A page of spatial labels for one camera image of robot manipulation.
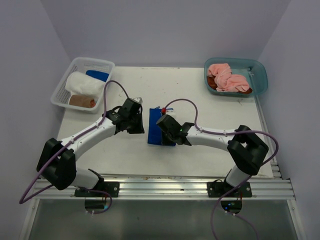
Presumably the teal plastic tub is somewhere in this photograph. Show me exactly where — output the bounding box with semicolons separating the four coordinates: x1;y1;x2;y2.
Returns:
204;57;269;98

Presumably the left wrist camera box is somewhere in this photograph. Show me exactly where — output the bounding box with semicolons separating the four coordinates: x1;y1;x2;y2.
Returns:
133;97;143;104

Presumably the white rolled towel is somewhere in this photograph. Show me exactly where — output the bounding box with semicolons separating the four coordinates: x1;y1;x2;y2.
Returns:
65;71;106;98

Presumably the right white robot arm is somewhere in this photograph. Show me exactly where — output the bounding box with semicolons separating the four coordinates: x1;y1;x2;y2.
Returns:
156;114;269;198

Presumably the orange brown patterned towel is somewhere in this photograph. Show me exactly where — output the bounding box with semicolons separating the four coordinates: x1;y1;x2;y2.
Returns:
68;94;96;108

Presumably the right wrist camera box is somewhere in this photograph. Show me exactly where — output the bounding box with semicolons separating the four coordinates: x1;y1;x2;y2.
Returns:
161;107;177;119

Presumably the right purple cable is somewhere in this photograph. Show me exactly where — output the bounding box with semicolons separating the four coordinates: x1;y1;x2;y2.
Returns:
163;98;280;240

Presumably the dark red towel in tub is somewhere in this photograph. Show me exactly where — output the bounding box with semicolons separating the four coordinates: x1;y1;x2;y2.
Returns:
206;76;253;95

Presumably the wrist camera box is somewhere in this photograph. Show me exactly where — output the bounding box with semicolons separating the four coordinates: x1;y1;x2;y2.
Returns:
133;97;143;104
161;107;177;119

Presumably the blue towel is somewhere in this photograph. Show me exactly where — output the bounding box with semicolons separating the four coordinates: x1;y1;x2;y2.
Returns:
85;70;109;82
147;106;176;147

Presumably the aluminium mounting rail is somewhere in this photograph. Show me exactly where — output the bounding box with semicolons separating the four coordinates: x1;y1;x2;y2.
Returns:
32;173;296;201

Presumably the pink crumpled towel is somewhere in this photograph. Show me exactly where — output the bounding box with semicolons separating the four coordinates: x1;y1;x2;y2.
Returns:
206;63;251;93

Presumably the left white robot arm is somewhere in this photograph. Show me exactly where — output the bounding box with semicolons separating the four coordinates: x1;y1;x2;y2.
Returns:
36;97;145;197

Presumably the blue rolled towel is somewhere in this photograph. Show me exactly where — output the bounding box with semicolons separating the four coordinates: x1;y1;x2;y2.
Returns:
85;70;109;82

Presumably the white plastic mesh basket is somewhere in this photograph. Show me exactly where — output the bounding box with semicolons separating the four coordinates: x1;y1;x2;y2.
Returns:
50;57;115;114

